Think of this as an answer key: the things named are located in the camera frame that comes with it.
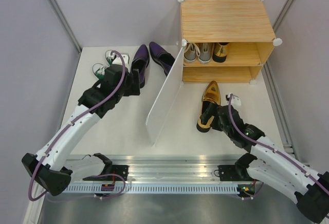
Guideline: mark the grey sneaker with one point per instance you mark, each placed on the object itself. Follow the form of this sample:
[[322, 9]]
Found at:
[[205, 52], [191, 52]]

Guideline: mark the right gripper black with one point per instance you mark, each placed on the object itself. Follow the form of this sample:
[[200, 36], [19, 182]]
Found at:
[[211, 110]]

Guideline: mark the green sneaker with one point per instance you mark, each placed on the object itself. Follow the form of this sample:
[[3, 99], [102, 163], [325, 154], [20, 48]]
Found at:
[[99, 70], [110, 55]]

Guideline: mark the aluminium mounting rail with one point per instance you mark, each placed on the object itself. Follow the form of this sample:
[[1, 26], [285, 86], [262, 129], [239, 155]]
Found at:
[[164, 168]]

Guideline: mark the wooden shoe cabinet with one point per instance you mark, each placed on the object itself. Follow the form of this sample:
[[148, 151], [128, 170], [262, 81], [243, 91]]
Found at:
[[244, 24]]

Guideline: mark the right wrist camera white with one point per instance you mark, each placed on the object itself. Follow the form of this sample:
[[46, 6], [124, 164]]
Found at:
[[234, 100]]

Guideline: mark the white cabinet door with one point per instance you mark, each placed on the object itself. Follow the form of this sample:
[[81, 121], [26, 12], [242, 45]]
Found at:
[[165, 99]]

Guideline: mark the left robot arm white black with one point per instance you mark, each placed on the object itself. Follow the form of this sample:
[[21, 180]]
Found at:
[[92, 106]]

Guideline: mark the purple loafer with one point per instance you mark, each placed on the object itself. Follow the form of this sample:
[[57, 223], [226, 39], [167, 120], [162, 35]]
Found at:
[[161, 57], [140, 63]]

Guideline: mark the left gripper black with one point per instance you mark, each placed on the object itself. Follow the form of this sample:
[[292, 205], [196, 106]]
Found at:
[[133, 88]]

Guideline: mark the green sneaker upper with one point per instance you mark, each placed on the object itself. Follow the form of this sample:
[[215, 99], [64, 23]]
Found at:
[[110, 55]]

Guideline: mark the white slotted cable duct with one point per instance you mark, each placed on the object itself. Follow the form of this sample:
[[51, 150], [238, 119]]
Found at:
[[149, 188]]

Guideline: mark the green sneaker lower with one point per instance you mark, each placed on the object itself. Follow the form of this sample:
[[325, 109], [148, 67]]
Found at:
[[99, 70]]

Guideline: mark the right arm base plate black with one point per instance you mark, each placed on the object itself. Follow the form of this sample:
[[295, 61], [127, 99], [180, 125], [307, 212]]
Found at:
[[229, 173]]

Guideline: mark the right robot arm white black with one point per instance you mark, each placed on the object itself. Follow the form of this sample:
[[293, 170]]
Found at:
[[265, 162]]

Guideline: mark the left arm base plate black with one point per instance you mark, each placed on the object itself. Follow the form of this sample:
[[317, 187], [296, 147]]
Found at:
[[115, 173]]

